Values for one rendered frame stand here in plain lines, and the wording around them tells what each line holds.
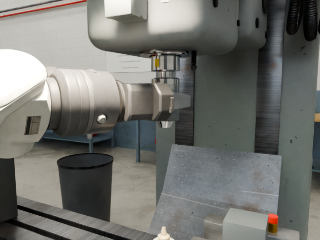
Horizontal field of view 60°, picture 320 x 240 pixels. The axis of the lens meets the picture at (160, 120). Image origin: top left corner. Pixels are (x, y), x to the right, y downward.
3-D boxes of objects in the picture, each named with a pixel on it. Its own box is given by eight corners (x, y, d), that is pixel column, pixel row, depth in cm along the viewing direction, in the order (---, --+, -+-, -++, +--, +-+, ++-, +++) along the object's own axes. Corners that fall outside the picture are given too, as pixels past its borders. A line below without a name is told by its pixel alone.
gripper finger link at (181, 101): (187, 110, 47) (157, 111, 43) (187, 91, 46) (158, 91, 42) (194, 110, 45) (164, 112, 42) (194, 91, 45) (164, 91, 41)
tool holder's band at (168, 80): (169, 84, 43) (169, 77, 43) (145, 84, 46) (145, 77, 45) (184, 84, 47) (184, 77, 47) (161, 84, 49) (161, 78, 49)
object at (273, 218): (277, 234, 44) (277, 218, 43) (266, 231, 44) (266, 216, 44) (277, 229, 45) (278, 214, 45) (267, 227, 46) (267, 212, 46)
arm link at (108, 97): (175, 70, 39) (95, 65, 32) (174, 137, 40) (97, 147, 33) (129, 73, 49) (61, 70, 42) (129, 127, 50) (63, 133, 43)
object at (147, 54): (178, 52, 40) (178, 46, 40) (128, 55, 44) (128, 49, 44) (198, 57, 47) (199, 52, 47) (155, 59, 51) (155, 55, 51)
